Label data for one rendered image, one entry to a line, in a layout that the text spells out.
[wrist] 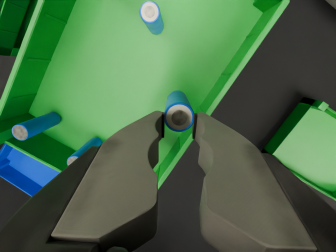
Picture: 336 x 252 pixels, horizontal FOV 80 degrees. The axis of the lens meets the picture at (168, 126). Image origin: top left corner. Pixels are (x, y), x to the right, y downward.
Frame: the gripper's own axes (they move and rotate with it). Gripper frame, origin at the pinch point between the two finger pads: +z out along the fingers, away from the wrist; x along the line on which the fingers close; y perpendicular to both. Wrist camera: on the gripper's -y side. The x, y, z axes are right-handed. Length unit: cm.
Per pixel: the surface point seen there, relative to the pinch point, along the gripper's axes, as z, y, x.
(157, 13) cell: 10.0, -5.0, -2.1
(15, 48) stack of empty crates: 31.9, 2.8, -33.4
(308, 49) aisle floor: 48, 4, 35
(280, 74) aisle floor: 46, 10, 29
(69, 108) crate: 13.4, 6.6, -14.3
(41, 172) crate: 37, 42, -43
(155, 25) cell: 11.2, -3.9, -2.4
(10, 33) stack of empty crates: 30.2, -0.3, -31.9
